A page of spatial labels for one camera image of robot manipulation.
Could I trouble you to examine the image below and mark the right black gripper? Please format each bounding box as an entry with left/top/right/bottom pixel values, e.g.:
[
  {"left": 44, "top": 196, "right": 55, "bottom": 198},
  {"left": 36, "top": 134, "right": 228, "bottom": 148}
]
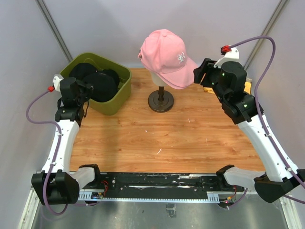
[{"left": 193, "top": 58, "right": 227, "bottom": 104}]

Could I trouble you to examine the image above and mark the black cap gold logo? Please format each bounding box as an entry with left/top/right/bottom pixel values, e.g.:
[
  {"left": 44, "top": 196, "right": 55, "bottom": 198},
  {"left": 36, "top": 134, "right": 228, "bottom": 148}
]
[{"left": 69, "top": 63, "right": 99, "bottom": 83}]

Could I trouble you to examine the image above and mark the pink baseball cap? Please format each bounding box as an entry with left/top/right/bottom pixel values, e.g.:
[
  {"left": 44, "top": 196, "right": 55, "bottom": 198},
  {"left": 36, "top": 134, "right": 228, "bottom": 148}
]
[{"left": 138, "top": 29, "right": 198, "bottom": 89}]

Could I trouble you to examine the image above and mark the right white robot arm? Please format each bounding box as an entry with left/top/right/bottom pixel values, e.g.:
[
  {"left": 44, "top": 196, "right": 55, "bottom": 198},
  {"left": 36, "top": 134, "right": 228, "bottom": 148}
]
[{"left": 193, "top": 58, "right": 305, "bottom": 203}]

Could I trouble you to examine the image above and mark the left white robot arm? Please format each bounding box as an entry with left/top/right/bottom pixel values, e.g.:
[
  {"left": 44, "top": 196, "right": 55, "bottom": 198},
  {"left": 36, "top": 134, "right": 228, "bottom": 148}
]
[{"left": 31, "top": 74, "right": 102, "bottom": 206}]

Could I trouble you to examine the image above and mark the black cap white logo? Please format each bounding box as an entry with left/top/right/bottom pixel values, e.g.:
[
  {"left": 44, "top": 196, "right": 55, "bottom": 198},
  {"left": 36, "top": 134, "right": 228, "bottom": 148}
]
[{"left": 82, "top": 69, "right": 120, "bottom": 102}]

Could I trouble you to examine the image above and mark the green plastic bin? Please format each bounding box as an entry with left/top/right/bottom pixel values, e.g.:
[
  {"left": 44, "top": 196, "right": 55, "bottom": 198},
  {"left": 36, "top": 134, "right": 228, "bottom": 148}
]
[{"left": 60, "top": 52, "right": 132, "bottom": 115}]

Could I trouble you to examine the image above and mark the yellow cartoon car cloth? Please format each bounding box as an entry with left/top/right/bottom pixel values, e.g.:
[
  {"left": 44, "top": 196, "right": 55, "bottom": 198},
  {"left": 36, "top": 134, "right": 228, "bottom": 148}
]
[{"left": 203, "top": 82, "right": 252, "bottom": 94}]

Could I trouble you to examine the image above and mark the white mannequin head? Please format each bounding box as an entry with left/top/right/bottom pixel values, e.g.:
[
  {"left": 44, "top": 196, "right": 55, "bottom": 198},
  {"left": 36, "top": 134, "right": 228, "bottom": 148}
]
[{"left": 150, "top": 71, "right": 168, "bottom": 87}]

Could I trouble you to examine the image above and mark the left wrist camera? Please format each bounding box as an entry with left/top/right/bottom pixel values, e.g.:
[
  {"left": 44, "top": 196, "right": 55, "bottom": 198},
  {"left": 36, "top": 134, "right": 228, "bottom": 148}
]
[{"left": 47, "top": 74, "right": 64, "bottom": 93}]

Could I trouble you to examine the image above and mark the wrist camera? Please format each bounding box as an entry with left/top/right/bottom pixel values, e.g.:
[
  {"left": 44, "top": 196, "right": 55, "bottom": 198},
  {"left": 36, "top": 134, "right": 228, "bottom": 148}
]
[
  {"left": 47, "top": 74, "right": 64, "bottom": 93},
  {"left": 213, "top": 45, "right": 239, "bottom": 68}
]

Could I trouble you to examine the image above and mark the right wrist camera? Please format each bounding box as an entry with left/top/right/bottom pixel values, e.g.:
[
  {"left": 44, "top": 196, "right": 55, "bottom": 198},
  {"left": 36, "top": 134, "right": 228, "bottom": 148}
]
[{"left": 213, "top": 45, "right": 239, "bottom": 68}]

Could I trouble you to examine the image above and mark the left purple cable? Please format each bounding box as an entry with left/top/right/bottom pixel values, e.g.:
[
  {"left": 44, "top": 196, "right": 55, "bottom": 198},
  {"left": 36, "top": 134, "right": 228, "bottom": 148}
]
[{"left": 25, "top": 89, "right": 103, "bottom": 217}]

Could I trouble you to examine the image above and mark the left aluminium frame post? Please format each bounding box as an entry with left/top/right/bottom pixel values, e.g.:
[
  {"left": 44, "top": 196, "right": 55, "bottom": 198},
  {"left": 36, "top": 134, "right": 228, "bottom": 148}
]
[{"left": 35, "top": 0, "right": 73, "bottom": 62}]

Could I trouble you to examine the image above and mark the aluminium frame post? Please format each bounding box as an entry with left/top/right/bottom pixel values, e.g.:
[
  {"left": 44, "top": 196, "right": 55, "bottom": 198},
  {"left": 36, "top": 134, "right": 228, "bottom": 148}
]
[
  {"left": 244, "top": 0, "right": 290, "bottom": 70},
  {"left": 35, "top": 0, "right": 73, "bottom": 62}
]

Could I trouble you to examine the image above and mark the right aluminium frame post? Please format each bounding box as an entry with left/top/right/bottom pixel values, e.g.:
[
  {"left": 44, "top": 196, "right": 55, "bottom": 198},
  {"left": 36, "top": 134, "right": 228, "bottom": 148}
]
[{"left": 244, "top": 0, "right": 290, "bottom": 70}]

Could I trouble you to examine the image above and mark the grey slotted cable duct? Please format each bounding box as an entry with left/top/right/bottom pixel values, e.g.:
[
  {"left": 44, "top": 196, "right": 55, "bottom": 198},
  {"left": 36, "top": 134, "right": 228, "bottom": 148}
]
[{"left": 77, "top": 190, "right": 220, "bottom": 204}]

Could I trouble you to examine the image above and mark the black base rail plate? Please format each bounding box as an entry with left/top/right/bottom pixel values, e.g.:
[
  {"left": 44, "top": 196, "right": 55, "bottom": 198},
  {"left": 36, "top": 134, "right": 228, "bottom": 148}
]
[{"left": 74, "top": 172, "right": 245, "bottom": 199}]

